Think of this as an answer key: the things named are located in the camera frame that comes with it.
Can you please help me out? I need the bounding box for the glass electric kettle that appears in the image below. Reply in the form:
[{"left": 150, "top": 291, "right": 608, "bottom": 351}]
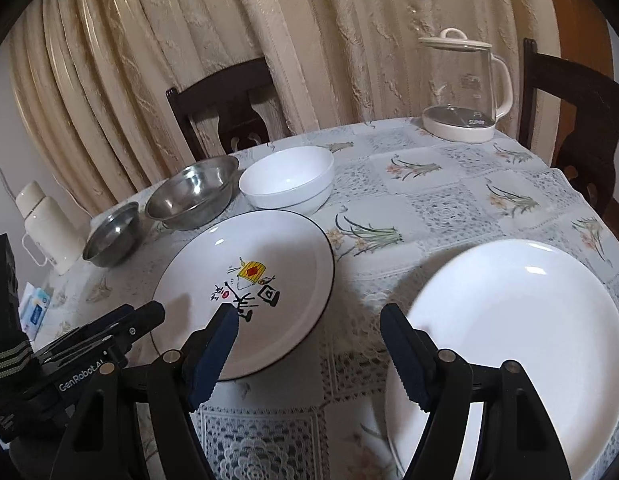
[{"left": 418, "top": 28, "right": 513, "bottom": 145}]

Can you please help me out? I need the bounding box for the person's left forearm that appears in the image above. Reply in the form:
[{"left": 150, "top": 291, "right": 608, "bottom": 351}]
[{"left": 0, "top": 232, "right": 38, "bottom": 386}]

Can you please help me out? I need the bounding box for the large steel bowl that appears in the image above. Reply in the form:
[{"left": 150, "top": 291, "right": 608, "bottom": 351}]
[{"left": 145, "top": 155, "right": 239, "bottom": 231}]

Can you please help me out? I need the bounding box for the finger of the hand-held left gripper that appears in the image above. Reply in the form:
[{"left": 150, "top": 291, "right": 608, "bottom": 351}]
[
  {"left": 117, "top": 301, "right": 166, "bottom": 350},
  {"left": 54, "top": 305, "right": 136, "bottom": 347}
]

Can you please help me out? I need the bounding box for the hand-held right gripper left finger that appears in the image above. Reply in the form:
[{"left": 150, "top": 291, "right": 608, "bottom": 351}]
[{"left": 54, "top": 304, "right": 239, "bottom": 480}]

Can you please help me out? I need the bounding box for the small steel bowl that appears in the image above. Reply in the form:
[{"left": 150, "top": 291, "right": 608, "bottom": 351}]
[{"left": 82, "top": 202, "right": 140, "bottom": 267}]

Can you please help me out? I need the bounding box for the white ceramic bowl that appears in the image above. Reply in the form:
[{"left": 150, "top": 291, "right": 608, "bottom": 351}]
[{"left": 238, "top": 146, "right": 335, "bottom": 215}]

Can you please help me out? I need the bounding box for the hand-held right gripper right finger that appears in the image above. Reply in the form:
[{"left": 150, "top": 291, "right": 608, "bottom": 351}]
[{"left": 380, "top": 302, "right": 573, "bottom": 480}]

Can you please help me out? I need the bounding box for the blue and pink tissue pack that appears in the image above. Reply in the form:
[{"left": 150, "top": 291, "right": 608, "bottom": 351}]
[{"left": 18, "top": 282, "right": 55, "bottom": 335}]

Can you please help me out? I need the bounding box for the beige curtain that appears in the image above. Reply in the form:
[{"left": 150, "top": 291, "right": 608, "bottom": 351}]
[{"left": 10, "top": 0, "right": 563, "bottom": 216}]

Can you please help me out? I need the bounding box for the black rimmed painted plate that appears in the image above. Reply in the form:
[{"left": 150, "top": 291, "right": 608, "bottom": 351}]
[{"left": 150, "top": 209, "right": 336, "bottom": 381}]

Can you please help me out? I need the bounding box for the plain dark wooden chair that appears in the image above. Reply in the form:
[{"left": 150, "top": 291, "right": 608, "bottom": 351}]
[{"left": 517, "top": 37, "right": 619, "bottom": 241}]

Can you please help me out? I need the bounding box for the carved dark wooden chair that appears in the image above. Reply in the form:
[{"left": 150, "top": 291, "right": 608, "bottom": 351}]
[{"left": 166, "top": 57, "right": 290, "bottom": 161}]

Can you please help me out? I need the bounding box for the white thermos jug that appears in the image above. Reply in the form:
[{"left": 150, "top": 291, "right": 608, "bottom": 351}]
[{"left": 16, "top": 180, "right": 85, "bottom": 276}]

